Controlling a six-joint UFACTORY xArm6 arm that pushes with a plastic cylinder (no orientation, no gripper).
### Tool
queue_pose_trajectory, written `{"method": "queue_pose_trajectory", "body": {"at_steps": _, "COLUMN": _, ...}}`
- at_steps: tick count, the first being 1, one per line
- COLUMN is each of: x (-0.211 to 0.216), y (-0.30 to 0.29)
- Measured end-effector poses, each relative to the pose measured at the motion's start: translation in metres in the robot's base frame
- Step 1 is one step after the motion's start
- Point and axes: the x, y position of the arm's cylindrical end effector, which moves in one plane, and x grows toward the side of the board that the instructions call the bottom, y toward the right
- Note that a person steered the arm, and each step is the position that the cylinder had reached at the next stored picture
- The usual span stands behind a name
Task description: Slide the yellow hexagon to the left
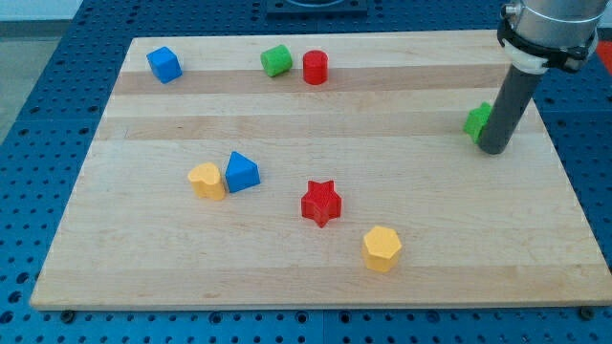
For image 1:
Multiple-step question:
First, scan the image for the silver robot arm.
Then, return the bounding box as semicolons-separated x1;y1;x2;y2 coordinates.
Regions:
497;0;608;75

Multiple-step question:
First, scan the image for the yellow hexagon block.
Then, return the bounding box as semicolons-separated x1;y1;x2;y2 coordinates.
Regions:
361;226;403;272

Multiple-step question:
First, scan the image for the wooden board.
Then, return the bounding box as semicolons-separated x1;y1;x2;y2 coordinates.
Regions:
31;31;611;311

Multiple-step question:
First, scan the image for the red star block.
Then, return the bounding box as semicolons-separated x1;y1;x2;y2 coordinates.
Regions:
300;180;342;227

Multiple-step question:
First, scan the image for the blue triangle block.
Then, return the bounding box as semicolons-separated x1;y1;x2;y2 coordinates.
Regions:
225;151;260;193

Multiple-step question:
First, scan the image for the yellow heart block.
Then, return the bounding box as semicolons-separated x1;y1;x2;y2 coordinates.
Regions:
187;162;227;201

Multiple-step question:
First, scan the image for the red cylinder block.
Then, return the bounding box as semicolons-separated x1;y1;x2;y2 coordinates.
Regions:
302;50;328;85

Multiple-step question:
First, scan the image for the green cylinder block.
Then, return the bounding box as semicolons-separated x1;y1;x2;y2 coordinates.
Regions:
260;45;293;77

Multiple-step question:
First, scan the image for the blue cube block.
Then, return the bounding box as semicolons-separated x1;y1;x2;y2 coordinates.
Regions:
146;47;183;84

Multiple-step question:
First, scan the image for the green star block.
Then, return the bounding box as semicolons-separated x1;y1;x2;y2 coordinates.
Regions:
463;102;492;144

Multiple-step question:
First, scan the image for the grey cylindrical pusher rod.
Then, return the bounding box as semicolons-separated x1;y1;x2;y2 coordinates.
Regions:
477;65;542;155

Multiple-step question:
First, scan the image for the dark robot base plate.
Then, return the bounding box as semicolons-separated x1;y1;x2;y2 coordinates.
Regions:
263;0;369;17

